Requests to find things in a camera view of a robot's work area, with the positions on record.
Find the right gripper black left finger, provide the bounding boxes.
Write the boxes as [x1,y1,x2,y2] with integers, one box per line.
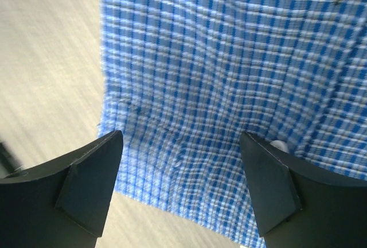
[1,130,123,247]

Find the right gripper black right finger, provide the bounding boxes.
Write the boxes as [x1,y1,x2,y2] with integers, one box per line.
[240,133,366,247]

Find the dark blue checkered shirt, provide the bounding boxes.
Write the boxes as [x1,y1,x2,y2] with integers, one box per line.
[99,0,366,247]

